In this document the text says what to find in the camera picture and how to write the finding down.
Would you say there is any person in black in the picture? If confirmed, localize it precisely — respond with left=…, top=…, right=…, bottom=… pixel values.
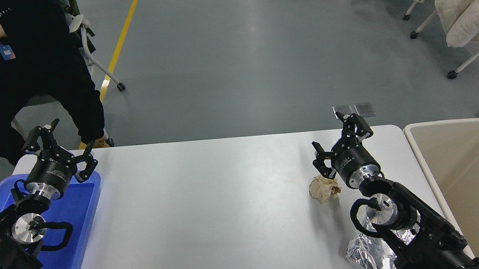
left=0, top=0, right=115, bottom=167

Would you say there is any blue plastic tray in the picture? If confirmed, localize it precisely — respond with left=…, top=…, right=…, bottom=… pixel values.
left=0, top=168, right=109, bottom=269

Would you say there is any metal floor plate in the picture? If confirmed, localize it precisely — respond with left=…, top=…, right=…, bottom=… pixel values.
left=333, top=104, right=355, bottom=120
left=354, top=101, right=377, bottom=118

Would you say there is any silver foil bag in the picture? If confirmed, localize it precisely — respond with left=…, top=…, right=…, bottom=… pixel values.
left=343, top=212, right=421, bottom=269

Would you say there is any white office chair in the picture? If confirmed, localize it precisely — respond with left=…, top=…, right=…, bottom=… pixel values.
left=3, top=11, right=130, bottom=138

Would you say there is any white chair frame with casters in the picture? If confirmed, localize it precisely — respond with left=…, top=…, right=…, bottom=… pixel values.
left=407, top=4, right=479, bottom=83
left=401, top=0, right=422, bottom=21

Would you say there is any tan paper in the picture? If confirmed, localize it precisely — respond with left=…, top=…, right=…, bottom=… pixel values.
left=308, top=174, right=343, bottom=205

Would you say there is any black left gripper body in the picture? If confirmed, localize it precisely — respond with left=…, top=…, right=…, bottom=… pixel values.
left=24, top=152, right=80, bottom=196

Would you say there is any dark green jacket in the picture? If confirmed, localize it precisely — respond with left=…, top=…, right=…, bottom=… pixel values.
left=57, top=0, right=97, bottom=55

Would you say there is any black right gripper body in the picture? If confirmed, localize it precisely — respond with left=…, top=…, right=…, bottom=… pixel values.
left=331, top=142, right=382, bottom=188

